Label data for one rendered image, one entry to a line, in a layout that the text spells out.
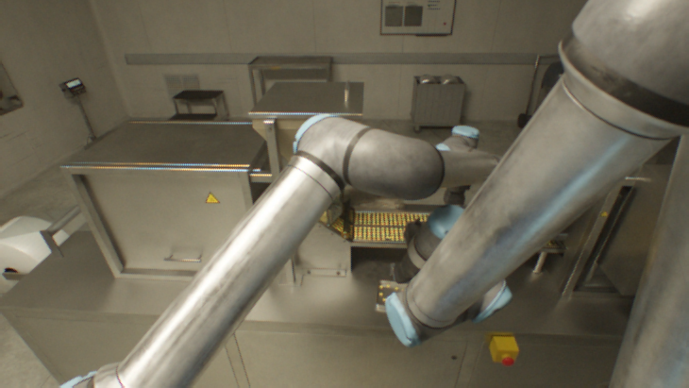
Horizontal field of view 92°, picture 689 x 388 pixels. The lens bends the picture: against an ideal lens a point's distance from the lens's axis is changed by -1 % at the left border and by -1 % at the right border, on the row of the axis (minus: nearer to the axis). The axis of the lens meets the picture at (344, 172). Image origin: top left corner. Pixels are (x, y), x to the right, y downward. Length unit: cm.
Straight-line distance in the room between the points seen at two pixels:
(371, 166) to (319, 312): 89
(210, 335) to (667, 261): 57
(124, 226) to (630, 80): 154
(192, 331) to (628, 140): 56
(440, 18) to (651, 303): 462
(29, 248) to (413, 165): 193
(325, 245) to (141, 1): 481
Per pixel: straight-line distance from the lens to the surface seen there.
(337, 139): 61
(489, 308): 69
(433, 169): 61
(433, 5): 490
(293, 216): 58
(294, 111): 108
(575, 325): 156
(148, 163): 134
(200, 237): 145
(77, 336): 189
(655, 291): 47
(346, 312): 137
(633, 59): 26
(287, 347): 151
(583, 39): 28
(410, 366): 156
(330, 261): 147
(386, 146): 57
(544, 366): 167
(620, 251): 144
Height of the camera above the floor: 189
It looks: 30 degrees down
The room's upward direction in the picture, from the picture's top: 1 degrees counter-clockwise
